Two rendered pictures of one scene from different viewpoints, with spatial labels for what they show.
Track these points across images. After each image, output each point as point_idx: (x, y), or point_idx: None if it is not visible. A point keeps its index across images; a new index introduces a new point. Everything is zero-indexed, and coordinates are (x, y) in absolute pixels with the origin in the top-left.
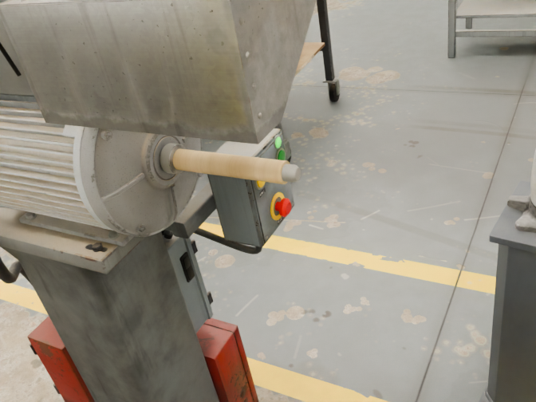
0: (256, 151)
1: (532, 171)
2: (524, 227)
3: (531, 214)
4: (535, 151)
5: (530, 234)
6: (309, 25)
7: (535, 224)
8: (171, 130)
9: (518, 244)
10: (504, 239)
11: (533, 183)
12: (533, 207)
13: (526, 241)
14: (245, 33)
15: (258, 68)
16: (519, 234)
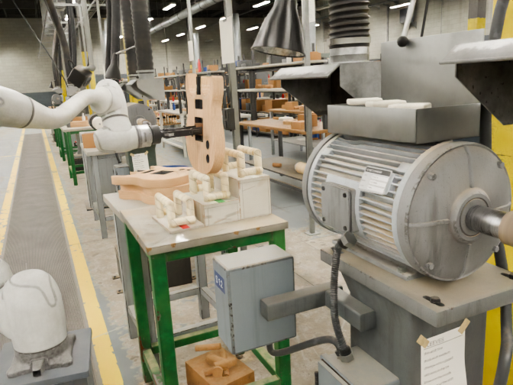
0: (253, 248)
1: (44, 324)
2: (72, 357)
3: (57, 354)
4: (37, 308)
5: (75, 357)
6: (290, 94)
7: (68, 352)
8: None
9: (89, 359)
10: (88, 363)
11: (50, 329)
12: (56, 348)
13: (85, 356)
14: (327, 79)
15: (324, 92)
16: (79, 360)
